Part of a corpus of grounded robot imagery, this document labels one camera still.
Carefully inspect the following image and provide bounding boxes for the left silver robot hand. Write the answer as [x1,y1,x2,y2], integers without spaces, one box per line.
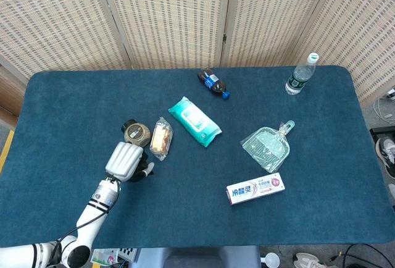
[104,141,155,183]

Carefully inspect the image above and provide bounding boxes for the black round container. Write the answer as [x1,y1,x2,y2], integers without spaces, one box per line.
[127,152,151,183]

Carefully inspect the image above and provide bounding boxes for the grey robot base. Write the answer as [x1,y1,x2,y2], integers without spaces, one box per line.
[162,245,260,268]

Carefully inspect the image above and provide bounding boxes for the glass jar with black lid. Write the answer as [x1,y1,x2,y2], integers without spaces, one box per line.
[120,119,152,151]

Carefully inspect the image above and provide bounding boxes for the grey black sneaker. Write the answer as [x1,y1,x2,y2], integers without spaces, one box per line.
[374,135,395,179]

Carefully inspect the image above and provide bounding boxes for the packaged sliced bread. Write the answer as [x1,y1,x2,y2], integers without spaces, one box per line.
[149,117,174,162]

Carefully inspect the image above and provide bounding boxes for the blue felt table cover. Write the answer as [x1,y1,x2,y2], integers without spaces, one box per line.
[0,65,395,252]

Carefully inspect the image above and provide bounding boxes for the teal wet wipes pack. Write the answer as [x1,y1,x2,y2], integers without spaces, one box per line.
[168,96,223,148]

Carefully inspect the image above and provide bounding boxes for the checkerboard calibration card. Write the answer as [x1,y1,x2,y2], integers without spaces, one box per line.
[118,246,138,263]

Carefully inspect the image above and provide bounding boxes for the green white package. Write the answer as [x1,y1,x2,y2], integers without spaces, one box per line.
[90,248,120,266]

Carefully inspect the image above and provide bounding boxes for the white sneaker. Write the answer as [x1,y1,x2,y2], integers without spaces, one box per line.
[292,251,328,268]

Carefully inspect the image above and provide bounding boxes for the yellow floor strip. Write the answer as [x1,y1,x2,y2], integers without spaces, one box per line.
[0,130,15,175]

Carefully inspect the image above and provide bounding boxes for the small cola bottle blue cap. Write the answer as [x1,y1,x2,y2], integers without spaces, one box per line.
[197,69,232,101]

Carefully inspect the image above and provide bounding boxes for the green dustpan set in plastic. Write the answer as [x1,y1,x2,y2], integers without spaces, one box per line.
[241,120,296,174]

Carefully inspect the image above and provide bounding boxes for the white pink toothpaste box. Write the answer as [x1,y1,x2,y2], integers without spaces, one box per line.
[226,172,286,206]

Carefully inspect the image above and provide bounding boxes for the white round plastic scoop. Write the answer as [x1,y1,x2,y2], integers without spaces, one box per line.
[260,253,280,268]

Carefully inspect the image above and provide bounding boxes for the clear water bottle green label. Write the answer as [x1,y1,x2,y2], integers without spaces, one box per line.
[285,52,319,96]

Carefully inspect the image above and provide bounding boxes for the woven folding screen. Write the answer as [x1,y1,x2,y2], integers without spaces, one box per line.
[0,0,395,108]

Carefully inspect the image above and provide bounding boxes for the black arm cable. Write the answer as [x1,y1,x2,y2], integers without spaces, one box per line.
[51,177,122,266]

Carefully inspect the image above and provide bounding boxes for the black floor cable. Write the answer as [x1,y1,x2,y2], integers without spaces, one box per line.
[330,243,395,268]

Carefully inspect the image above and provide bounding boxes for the white floor cables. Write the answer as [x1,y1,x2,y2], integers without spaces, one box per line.
[372,87,395,122]

